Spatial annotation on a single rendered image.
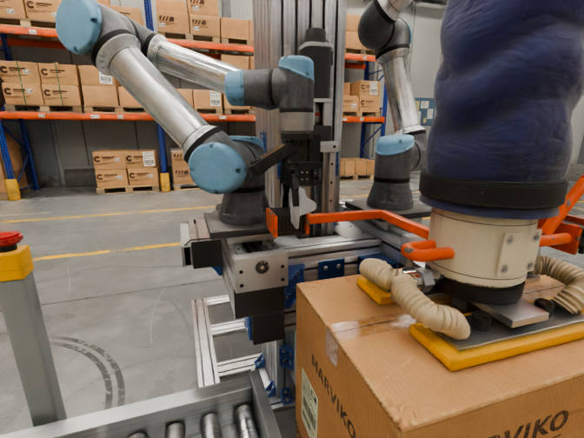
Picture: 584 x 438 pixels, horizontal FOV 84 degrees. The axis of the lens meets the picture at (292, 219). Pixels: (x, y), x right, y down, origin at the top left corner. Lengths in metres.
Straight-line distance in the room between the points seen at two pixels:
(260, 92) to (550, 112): 0.50
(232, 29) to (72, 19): 6.99
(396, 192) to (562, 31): 0.62
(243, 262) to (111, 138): 8.25
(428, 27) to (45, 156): 10.73
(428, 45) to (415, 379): 11.39
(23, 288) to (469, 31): 1.09
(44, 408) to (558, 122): 1.33
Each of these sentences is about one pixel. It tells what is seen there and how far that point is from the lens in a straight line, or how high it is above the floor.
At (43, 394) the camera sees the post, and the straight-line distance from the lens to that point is 1.22.
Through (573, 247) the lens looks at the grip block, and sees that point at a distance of 0.85.
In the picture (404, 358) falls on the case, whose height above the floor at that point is 0.94.
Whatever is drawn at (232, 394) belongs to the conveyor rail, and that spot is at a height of 0.59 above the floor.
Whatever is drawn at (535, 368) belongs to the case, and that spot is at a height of 0.94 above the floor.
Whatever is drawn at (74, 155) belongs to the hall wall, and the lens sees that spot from 9.11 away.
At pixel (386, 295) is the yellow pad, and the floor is 0.97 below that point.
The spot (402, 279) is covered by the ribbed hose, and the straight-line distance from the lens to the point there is 0.60.
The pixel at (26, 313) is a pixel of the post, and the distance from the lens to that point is 1.09.
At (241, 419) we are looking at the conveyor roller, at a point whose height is 0.55.
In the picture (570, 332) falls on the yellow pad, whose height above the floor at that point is 0.96.
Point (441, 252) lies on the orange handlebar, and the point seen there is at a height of 1.08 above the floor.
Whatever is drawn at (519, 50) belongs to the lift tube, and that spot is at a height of 1.39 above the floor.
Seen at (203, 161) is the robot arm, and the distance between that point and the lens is 0.74.
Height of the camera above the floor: 1.29
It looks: 15 degrees down
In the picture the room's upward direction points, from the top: straight up
